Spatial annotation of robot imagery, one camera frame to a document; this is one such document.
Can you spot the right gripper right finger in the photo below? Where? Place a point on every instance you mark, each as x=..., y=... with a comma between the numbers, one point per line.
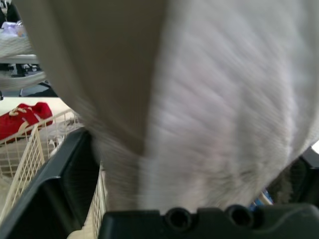
x=302, y=184

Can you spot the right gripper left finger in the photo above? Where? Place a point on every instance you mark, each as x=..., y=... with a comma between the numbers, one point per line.
x=47, y=189

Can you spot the large white and beige shoe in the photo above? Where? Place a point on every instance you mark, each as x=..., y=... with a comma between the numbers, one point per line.
x=199, y=99

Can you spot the red shoe with cream laces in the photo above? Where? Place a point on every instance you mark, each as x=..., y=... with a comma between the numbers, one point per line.
x=22, y=122

